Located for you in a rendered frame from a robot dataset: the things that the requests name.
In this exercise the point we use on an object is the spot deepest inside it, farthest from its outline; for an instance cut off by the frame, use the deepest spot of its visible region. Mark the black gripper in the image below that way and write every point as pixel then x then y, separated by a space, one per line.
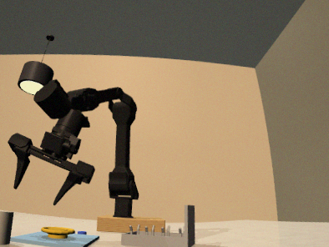
pixel 23 148

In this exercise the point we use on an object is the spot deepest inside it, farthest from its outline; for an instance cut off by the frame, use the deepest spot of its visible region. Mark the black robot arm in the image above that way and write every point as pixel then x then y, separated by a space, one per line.
pixel 68 108

